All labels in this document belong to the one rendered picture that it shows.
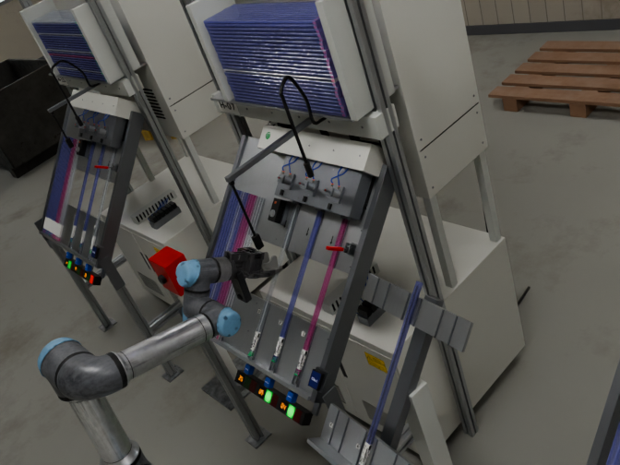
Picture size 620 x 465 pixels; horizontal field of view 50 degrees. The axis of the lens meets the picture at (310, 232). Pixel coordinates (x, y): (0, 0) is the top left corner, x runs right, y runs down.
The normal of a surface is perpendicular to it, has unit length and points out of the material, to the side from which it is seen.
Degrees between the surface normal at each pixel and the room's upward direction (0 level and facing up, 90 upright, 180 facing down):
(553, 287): 0
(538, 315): 0
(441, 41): 90
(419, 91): 90
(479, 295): 90
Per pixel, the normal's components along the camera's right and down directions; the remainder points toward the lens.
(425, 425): 0.60, 0.28
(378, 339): -0.30, -0.79
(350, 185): -0.69, -0.18
